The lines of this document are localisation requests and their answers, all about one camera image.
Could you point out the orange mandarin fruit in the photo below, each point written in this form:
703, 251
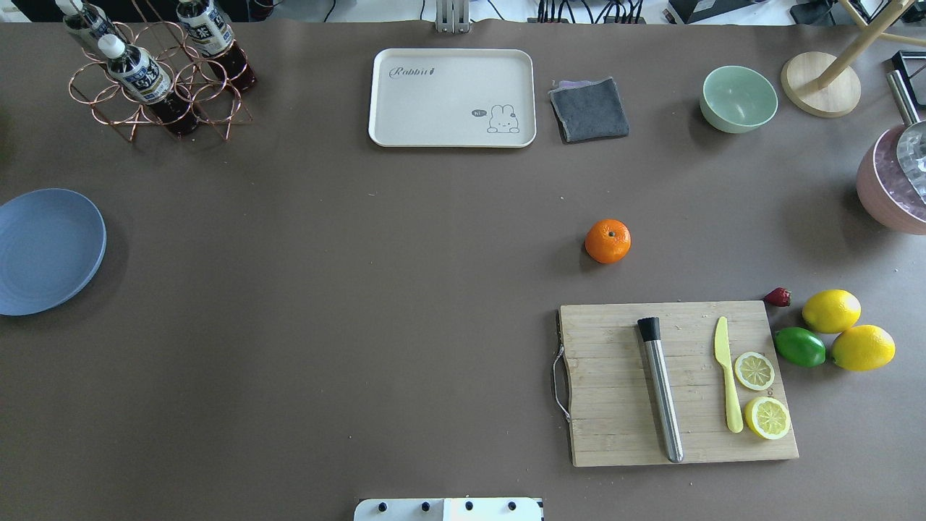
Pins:
608, 241

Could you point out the blue round plate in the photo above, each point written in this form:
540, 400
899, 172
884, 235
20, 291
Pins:
52, 243

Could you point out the cream rabbit tray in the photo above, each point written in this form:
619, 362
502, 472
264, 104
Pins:
452, 98

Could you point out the wooden cutting board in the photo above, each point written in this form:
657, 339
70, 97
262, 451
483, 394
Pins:
610, 400

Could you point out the grey folded cloth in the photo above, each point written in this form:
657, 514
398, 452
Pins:
589, 110

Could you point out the steel muddler black tip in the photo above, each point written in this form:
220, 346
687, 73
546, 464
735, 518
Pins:
649, 328

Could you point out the yellow plastic knife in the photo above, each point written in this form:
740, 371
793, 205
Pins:
722, 354

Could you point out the upper lemon slice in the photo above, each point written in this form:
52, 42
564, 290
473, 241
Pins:
754, 371

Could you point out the lemon slice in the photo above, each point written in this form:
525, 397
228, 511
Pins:
754, 371
768, 418

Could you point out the mint green bowl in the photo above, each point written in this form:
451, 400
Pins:
735, 99

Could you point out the red strawberry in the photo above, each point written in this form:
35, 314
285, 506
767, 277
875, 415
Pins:
779, 297

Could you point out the right tea bottle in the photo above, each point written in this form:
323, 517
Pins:
212, 37

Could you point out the tea bottle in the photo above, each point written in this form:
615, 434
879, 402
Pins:
212, 37
87, 24
147, 82

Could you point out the lower lemon slice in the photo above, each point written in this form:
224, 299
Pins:
768, 418

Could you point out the green lime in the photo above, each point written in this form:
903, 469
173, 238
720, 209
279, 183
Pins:
800, 346

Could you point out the upper yellow lemon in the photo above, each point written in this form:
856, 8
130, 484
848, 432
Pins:
831, 311

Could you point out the yellow lemon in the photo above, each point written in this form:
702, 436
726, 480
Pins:
865, 347
831, 311

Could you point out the front tea bottle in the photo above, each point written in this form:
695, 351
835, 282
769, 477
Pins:
147, 82

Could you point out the wooden stand with round base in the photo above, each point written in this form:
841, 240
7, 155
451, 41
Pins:
825, 85

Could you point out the lower yellow lemon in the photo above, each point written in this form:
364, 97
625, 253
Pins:
865, 347

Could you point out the pink bowl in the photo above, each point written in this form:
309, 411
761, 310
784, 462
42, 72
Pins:
884, 190

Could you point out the left tea bottle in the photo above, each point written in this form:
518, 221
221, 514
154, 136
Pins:
87, 24

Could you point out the metal ice scoop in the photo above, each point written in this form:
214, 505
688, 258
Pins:
910, 150

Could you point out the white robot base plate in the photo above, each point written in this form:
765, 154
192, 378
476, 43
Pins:
459, 508

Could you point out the copper wire bottle rack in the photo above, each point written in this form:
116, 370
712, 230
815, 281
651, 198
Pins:
157, 30

